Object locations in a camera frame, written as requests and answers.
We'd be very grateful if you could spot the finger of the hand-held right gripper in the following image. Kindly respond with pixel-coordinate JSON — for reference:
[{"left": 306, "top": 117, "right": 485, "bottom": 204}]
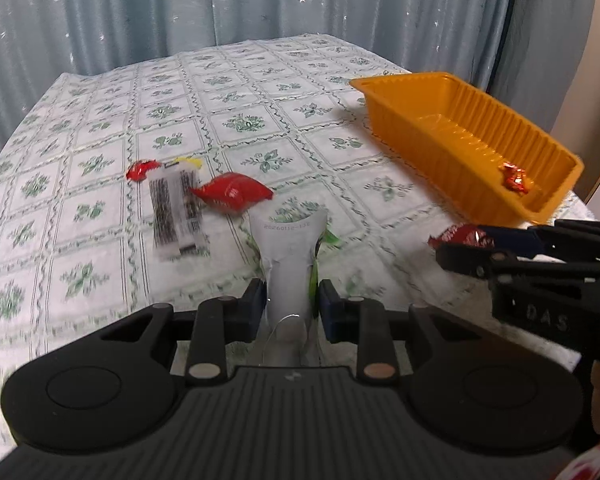
[
  {"left": 435, "top": 242, "right": 600, "bottom": 283},
  {"left": 482, "top": 219, "right": 600, "bottom": 261}
]

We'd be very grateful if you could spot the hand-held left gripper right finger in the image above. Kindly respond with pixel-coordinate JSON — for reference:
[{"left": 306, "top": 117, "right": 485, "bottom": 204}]
[{"left": 318, "top": 280, "right": 483, "bottom": 385}]

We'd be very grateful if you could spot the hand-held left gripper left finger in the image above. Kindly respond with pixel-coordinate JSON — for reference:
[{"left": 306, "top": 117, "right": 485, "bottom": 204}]
[{"left": 97, "top": 278, "right": 267, "bottom": 387}]

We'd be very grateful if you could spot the dark red candy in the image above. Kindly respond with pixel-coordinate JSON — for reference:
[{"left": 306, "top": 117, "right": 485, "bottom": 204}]
[{"left": 427, "top": 224, "right": 496, "bottom": 251}]

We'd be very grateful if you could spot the white green snack packet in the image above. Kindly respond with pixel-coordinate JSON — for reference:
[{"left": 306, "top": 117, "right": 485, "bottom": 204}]
[{"left": 249, "top": 209, "right": 343, "bottom": 368}]

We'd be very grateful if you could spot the orange red foil candy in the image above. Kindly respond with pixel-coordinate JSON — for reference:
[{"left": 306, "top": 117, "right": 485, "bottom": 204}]
[{"left": 499, "top": 161, "right": 531, "bottom": 195}]

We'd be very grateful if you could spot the black white striped packet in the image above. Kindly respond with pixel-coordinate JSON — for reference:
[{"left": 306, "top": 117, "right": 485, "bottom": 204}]
[
  {"left": 172, "top": 166, "right": 204, "bottom": 256},
  {"left": 148, "top": 167, "right": 182, "bottom": 249}
]

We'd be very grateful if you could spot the red snack packet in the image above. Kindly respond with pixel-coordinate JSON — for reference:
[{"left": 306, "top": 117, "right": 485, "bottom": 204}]
[{"left": 189, "top": 172, "right": 275, "bottom": 213}]

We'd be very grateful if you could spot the orange plastic tray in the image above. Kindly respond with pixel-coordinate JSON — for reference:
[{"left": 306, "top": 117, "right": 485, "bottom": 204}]
[{"left": 349, "top": 71, "right": 585, "bottom": 227}]

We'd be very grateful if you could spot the small red candy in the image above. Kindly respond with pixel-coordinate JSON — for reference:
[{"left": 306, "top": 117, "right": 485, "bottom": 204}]
[{"left": 126, "top": 160, "right": 162, "bottom": 181}]

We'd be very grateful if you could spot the green floral tablecloth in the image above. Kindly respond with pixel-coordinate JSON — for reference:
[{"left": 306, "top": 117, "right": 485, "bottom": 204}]
[{"left": 0, "top": 34, "right": 597, "bottom": 461}]

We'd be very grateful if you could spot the blue star print curtain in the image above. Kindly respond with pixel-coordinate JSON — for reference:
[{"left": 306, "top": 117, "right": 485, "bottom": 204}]
[{"left": 0, "top": 0, "right": 598, "bottom": 196}]

